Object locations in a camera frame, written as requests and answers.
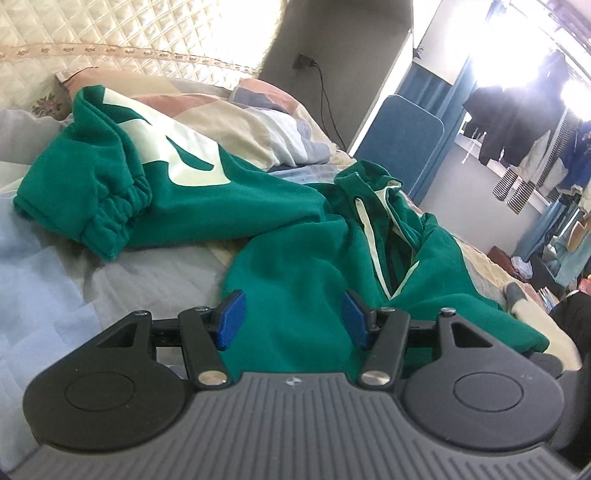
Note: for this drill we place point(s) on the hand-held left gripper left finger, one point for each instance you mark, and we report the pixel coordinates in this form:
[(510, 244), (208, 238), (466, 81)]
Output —
[(231, 318)]

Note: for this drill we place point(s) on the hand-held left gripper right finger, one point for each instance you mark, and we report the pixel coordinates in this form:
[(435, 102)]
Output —
[(354, 318)]

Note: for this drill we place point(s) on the green sweatshirt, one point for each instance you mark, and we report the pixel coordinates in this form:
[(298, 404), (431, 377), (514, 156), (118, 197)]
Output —
[(286, 221)]

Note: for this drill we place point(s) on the patchwork bed cover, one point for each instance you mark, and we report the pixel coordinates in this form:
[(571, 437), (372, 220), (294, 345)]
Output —
[(92, 272)]

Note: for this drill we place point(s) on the red brown box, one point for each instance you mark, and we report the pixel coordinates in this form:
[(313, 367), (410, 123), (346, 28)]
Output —
[(498, 256)]

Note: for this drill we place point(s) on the white plastic bag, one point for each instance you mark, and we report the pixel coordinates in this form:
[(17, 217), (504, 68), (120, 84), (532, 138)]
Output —
[(521, 266)]

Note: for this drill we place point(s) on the blue padded board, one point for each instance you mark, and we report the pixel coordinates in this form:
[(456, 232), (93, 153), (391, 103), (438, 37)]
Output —
[(401, 143)]

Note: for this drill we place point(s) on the cream white garment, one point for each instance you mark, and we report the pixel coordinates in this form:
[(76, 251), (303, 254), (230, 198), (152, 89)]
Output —
[(554, 332)]

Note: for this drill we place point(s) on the patchwork pillow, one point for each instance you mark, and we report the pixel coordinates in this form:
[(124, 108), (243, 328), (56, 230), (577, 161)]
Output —
[(258, 120)]

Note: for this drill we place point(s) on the hanging striped shirt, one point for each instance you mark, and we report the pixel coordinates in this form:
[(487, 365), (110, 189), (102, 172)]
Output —
[(512, 191)]

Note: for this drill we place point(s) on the hanging light blue garment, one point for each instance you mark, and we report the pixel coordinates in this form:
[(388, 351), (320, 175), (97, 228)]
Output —
[(545, 230)]

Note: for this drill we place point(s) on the black puffy jacket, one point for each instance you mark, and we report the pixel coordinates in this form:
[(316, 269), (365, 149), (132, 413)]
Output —
[(575, 318)]

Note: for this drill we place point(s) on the hanging grey jacket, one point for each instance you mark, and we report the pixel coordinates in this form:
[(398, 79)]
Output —
[(535, 157)]

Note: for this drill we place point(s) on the blue curtain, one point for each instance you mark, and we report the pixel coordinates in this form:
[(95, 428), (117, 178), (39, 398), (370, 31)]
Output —
[(438, 90)]

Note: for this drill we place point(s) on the hanging black jacket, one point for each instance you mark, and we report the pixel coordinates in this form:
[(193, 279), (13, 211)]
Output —
[(512, 120)]

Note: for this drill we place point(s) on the hanging blue white jacket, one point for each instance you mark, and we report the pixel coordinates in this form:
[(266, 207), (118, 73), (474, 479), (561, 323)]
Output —
[(575, 157)]

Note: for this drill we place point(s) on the white floral pillow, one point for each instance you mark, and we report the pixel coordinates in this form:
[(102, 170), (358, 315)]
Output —
[(46, 104)]

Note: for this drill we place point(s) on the cream quilted headboard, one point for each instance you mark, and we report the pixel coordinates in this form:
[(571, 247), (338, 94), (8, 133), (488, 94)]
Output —
[(138, 27)]

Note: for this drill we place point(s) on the black wall charger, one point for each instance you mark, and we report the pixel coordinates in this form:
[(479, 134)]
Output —
[(304, 62)]

